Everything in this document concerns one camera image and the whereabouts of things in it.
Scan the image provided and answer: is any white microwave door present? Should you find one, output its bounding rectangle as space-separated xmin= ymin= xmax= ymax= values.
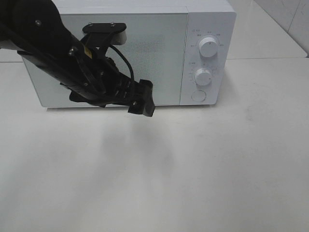
xmin=23 ymin=14 xmax=187 ymax=108

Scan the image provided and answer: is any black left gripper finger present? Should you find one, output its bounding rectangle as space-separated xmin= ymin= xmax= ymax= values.
xmin=128 ymin=79 xmax=155 ymax=117

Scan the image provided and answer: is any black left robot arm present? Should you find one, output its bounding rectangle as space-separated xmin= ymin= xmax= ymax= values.
xmin=0 ymin=0 xmax=155 ymax=117

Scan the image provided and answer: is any white microwave knob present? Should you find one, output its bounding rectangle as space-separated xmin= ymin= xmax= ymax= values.
xmin=198 ymin=35 xmax=219 ymax=58
xmin=194 ymin=68 xmax=213 ymax=86

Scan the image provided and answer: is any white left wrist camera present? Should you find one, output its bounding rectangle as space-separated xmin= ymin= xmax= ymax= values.
xmin=81 ymin=22 xmax=127 ymax=47

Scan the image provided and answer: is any white microwave oven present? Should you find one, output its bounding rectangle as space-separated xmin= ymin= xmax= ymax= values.
xmin=21 ymin=0 xmax=237 ymax=109

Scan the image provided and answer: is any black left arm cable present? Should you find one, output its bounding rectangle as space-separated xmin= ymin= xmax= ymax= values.
xmin=110 ymin=45 xmax=136 ymax=97

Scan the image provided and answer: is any round white door button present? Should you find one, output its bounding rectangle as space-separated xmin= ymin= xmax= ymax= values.
xmin=191 ymin=90 xmax=207 ymax=102

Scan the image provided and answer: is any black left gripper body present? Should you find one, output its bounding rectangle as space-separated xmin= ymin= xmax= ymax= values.
xmin=59 ymin=36 xmax=141 ymax=107

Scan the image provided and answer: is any lower white microwave knob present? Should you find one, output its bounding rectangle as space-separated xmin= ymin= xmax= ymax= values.
xmin=194 ymin=68 xmax=213 ymax=86

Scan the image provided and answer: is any upper white microwave knob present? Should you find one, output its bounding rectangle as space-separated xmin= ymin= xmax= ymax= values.
xmin=198 ymin=35 xmax=219 ymax=58

